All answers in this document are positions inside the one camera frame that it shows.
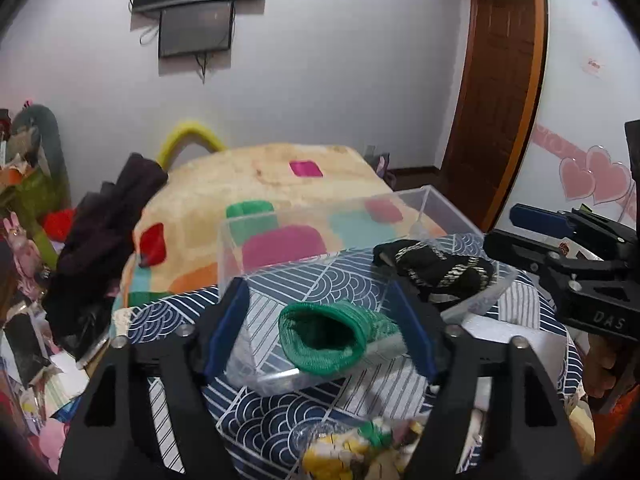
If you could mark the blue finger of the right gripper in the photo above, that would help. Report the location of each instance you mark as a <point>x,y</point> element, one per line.
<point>541,221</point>

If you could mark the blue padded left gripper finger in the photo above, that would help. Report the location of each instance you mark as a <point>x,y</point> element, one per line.
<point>221,325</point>

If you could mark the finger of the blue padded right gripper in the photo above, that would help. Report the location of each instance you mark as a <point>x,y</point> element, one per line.
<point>419,327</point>

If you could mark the black white patterned sock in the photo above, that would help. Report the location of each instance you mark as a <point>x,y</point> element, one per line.
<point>441,278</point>

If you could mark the green knitted sock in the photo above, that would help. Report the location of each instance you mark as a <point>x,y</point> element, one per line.
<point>324,339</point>

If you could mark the floral yellow cloth pouch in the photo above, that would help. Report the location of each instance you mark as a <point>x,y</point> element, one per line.
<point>380,448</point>

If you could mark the white wardrobe sliding door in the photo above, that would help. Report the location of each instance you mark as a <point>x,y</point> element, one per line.
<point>577,153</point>

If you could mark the clear acrylic box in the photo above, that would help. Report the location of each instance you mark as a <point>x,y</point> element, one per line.
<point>323,254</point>

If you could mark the blue white patterned tablecloth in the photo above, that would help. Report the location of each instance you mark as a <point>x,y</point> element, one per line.
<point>261,430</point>

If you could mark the brown wooden door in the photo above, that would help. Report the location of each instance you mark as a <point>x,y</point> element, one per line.
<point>497,103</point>

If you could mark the beige colourful patch blanket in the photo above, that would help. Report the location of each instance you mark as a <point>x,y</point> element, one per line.
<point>176,238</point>

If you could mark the dark clothes pile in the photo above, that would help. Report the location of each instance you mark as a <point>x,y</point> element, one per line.
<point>79,299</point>

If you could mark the pink plush toy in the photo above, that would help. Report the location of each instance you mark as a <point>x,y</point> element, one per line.
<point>51,442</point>

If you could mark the yellow curved foam tube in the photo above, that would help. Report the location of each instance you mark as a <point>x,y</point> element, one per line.
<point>184,134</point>

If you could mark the pink rabbit doll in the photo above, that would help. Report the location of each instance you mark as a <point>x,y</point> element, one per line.
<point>26,257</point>

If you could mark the green storage box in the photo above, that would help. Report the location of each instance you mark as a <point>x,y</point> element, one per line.
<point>33,198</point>

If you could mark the grey green chair back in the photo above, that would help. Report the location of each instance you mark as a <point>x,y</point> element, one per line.
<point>35,136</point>

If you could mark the small wall monitor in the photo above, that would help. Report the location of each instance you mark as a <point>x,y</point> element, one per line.
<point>198,28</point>

